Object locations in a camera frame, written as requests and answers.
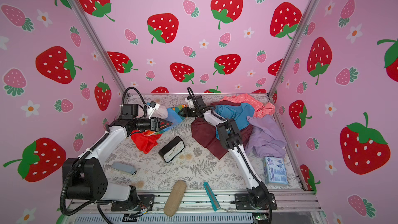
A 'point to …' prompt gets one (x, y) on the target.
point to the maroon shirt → (205, 135)
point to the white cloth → (162, 112)
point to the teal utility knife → (215, 205)
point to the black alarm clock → (172, 149)
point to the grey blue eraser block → (124, 167)
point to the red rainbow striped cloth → (147, 141)
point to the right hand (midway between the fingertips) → (181, 113)
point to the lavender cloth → (265, 139)
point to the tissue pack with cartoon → (274, 171)
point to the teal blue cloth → (238, 113)
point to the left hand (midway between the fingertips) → (168, 123)
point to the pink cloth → (260, 108)
